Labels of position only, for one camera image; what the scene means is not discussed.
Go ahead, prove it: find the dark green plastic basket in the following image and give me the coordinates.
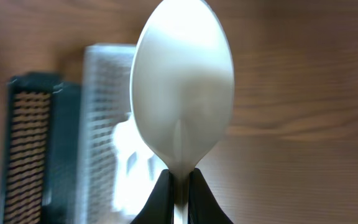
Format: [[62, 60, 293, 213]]
[[0, 72, 81, 224]]

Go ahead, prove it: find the clear plastic basket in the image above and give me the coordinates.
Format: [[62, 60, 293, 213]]
[[74, 44, 137, 223]]

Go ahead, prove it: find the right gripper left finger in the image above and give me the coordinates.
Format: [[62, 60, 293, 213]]
[[131, 169, 174, 224]]

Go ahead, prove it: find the white plastic spoon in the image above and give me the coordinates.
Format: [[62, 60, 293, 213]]
[[130, 0, 234, 223], [111, 113, 167, 217]]

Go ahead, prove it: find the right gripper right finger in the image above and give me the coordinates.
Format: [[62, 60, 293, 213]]
[[188, 168, 233, 224]]

